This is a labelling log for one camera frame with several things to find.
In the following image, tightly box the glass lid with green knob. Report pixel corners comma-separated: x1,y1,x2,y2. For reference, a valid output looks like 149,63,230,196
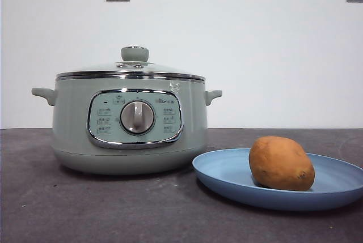
56,45,205,81

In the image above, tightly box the brown potato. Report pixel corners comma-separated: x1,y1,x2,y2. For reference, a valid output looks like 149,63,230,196
248,136,315,191

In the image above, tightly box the blue round plate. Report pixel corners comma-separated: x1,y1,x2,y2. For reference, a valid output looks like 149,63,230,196
192,148,363,212

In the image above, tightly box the pale green electric steamer pot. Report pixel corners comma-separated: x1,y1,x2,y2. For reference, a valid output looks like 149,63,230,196
31,71,223,176

